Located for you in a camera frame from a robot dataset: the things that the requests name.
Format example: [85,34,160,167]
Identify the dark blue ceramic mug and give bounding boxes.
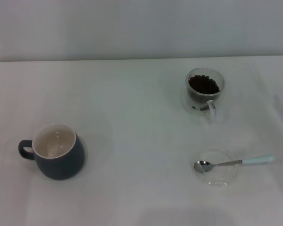
[18,124,86,181]

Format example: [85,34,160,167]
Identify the loose coffee beans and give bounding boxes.
[191,105,210,112]

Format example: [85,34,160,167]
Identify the coffee beans pile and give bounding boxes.
[188,74,220,94]

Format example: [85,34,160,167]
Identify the white tablecloth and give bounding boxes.
[0,55,283,226]

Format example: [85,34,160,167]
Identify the empty clear glass saucer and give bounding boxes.
[190,148,241,188]

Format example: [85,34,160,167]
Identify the clear glass cup with handle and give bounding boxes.
[185,67,226,121]

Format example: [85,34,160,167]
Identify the steel spoon with blue handle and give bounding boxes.
[193,153,277,173]

